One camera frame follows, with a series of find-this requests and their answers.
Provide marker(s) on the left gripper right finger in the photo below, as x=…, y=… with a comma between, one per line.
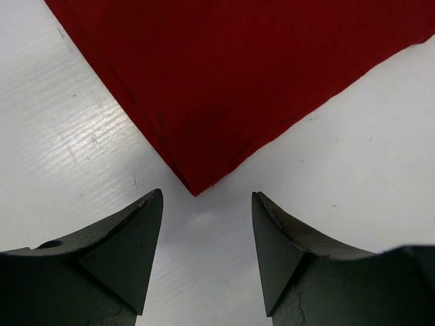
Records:
x=309, y=278

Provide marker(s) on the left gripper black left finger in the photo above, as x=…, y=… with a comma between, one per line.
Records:
x=98, y=275

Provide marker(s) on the red t-shirt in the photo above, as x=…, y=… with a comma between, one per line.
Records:
x=208, y=83

